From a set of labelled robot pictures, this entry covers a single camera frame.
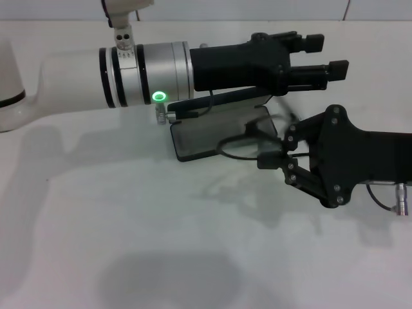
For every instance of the black glasses case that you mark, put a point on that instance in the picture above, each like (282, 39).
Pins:
(199, 138)

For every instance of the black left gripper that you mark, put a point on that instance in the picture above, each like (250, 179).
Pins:
(238, 67)

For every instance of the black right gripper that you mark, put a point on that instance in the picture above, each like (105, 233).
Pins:
(354, 157)

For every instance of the black glasses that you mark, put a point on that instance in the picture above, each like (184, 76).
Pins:
(249, 127)

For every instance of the silver camera mount bracket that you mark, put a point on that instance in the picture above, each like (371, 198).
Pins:
(124, 38)

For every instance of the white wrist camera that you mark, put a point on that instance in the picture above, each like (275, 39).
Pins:
(128, 9)

